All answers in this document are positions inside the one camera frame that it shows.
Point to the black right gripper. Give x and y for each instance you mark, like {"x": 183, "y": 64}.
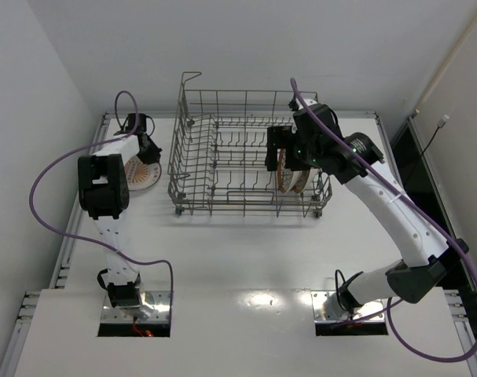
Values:
{"x": 277, "y": 147}

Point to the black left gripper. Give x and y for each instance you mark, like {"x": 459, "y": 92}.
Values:
{"x": 149, "y": 148}

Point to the brown-rimmed floral plate front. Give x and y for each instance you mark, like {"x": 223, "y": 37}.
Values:
{"x": 286, "y": 178}

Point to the brown-rimmed floral plate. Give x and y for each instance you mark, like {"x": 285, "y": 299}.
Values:
{"x": 286, "y": 178}
{"x": 302, "y": 181}

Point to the white plate orange sunburst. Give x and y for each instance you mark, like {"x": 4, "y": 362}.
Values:
{"x": 141, "y": 176}

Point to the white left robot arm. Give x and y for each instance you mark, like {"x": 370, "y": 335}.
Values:
{"x": 105, "y": 196}

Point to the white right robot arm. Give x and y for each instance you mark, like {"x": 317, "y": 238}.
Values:
{"x": 358, "y": 164}

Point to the grey wire dish rack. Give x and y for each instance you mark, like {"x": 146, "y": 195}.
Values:
{"x": 218, "y": 151}

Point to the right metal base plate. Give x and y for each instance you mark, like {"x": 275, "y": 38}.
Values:
{"x": 327, "y": 310}

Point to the metal base plate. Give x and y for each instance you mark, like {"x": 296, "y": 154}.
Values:
{"x": 327, "y": 310}
{"x": 154, "y": 309}

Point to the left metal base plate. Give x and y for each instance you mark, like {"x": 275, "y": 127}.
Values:
{"x": 154, "y": 309}

